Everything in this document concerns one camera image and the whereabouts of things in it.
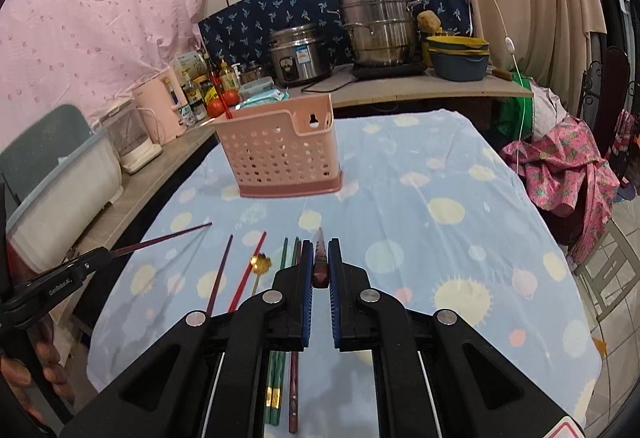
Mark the gold flower spoon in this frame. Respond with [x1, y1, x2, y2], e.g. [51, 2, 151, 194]
[249, 254, 272, 295]

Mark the pink printed curtain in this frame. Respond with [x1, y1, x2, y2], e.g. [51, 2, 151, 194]
[0, 0, 216, 159]

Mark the clear food container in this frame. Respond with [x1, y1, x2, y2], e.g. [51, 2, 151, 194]
[239, 77, 275, 95]

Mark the yellow oil bottle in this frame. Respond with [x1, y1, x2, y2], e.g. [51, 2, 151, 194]
[220, 63, 241, 91]

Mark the black power cord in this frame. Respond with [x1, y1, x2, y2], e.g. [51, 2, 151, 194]
[300, 75, 356, 95]

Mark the steel rice cooker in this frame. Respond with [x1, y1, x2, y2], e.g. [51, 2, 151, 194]
[270, 23, 333, 86]

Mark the steel steamer pot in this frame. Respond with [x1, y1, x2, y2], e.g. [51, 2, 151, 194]
[339, 0, 431, 66]

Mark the clear labelled bottle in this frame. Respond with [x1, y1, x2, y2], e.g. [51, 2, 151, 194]
[181, 70, 197, 119]

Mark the white green carton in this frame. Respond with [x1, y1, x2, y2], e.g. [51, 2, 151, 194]
[172, 52, 206, 79]

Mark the pink electric kettle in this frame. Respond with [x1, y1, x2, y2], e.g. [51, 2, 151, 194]
[132, 66, 187, 144]

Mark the blue yellow bowl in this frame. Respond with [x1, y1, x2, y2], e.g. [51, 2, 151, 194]
[429, 49, 490, 82]
[426, 35, 490, 53]

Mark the dark ornate chair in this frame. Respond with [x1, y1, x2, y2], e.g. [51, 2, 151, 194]
[575, 45, 640, 179]

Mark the black induction cooker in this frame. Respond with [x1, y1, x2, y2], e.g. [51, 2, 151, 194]
[352, 60, 428, 80]

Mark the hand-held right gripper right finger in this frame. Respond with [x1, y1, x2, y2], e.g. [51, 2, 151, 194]
[327, 238, 586, 438]

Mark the white cord with switch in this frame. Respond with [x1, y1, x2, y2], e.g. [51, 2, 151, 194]
[460, 0, 531, 139]

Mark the blue wet wipes packet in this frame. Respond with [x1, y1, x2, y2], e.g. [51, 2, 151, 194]
[235, 88, 291, 109]

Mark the person's left hand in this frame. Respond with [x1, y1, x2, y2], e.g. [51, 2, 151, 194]
[0, 318, 68, 424]

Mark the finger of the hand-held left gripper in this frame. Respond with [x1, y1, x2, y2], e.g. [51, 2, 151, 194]
[4, 246, 110, 319]

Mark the brown loofah sponge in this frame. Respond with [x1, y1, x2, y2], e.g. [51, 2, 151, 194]
[416, 10, 442, 36]

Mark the pink perforated utensil basket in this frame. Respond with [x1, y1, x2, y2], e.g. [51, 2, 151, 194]
[214, 93, 346, 199]

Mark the green plastic bag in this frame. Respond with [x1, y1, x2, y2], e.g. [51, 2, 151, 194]
[502, 73, 536, 139]

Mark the pink floral garment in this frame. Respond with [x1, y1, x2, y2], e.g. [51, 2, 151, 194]
[500, 115, 621, 264]

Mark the blue dotted tablecloth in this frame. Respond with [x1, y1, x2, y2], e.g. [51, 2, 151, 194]
[86, 109, 603, 438]

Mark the white blender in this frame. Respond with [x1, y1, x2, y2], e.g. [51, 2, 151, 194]
[100, 98, 164, 175]

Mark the white metal chair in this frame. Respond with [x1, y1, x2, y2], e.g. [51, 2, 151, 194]
[575, 218, 640, 334]

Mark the green chopstick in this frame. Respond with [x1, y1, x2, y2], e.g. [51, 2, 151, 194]
[267, 238, 291, 424]
[272, 238, 301, 425]

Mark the patterned dark red chopstick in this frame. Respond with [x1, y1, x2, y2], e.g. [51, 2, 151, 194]
[311, 226, 329, 290]

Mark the white bin with grey lid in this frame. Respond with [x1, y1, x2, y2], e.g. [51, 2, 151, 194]
[0, 104, 125, 269]

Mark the dark red gold-banded chopstick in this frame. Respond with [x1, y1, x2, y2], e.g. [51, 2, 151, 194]
[289, 238, 303, 434]

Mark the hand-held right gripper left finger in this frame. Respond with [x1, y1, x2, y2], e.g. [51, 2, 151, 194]
[59, 238, 313, 438]

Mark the beige countertop board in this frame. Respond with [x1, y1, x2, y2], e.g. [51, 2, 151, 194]
[290, 63, 535, 109]

